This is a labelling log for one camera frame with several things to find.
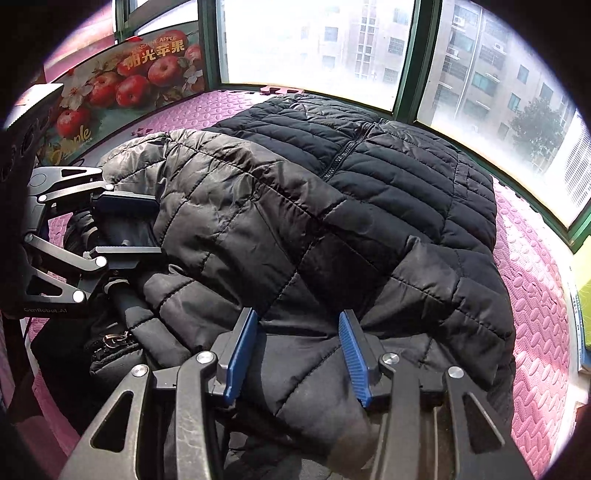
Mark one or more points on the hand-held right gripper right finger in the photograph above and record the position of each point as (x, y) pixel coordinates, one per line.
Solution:
(358, 364)

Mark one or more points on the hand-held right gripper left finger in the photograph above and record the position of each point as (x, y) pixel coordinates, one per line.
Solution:
(240, 360)

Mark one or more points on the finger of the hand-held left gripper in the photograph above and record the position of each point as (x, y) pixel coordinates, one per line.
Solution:
(129, 257)
(124, 203)

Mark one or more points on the black puffer jacket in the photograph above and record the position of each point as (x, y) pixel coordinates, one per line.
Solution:
(369, 207)

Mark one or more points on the apple print carton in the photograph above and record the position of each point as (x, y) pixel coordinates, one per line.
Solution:
(138, 87)

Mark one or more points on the pink foam puzzle mat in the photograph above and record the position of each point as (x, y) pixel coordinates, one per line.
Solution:
(531, 300)

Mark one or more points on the yellow-green cardboard box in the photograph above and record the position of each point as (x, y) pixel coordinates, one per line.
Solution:
(585, 314)

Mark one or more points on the grey apartment building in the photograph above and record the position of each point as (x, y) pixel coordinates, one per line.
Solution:
(369, 41)

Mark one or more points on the tree outside window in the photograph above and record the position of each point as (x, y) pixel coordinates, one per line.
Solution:
(538, 129)

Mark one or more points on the white air conditioner unit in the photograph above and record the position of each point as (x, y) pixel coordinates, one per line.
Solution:
(582, 170)

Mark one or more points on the beige apartment building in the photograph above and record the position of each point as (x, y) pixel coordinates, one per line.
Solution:
(480, 69)

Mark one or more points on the green window frame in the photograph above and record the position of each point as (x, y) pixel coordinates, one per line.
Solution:
(420, 55)

